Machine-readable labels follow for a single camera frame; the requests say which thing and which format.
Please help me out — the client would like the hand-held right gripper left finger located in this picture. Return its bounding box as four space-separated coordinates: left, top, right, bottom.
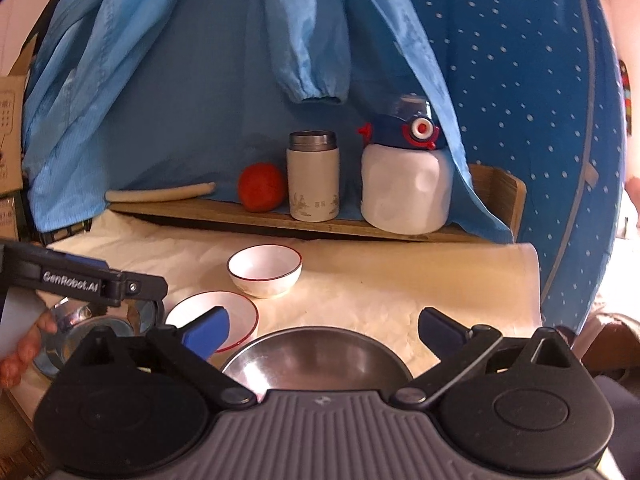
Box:
75 306 257 408

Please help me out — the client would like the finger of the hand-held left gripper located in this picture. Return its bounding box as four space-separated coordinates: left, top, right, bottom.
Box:
0 242 169 307

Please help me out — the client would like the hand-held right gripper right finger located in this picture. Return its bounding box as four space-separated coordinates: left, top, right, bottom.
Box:
389 307 577 409

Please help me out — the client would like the white red-rimmed ceramic bowl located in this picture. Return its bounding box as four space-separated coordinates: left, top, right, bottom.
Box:
164 290 260 357
227 244 304 299

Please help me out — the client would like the small stainless steel plate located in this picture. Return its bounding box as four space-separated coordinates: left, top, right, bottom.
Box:
47 296 166 356

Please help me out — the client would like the large stainless steel plate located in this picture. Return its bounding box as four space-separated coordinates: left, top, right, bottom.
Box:
32 310 166 379

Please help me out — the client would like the stainless steel bowl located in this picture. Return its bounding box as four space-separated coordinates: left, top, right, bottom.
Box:
220 326 415 404

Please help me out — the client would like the person's left hand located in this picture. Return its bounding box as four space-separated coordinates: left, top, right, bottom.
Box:
0 309 57 390

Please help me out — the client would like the black plastic crate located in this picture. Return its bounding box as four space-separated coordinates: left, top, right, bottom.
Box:
31 220 94 247

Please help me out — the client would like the wooden shelf board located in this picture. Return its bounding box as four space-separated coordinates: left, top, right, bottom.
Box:
107 162 529 245

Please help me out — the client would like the white bottle blue lid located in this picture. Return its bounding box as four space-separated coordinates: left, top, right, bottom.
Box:
356 93 455 235

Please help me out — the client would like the red tomato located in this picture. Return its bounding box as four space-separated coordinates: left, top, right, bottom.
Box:
237 162 288 212

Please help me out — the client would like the brown cardboard box red print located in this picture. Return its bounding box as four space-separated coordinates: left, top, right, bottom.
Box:
0 35 37 197

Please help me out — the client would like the white thermos cup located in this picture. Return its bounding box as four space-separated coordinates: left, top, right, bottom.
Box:
286 130 342 223

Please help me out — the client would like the light blue hanging coat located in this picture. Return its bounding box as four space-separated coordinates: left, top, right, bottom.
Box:
22 0 516 247

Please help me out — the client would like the blue white-dotted fabric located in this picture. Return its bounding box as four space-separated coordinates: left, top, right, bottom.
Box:
390 0 627 337

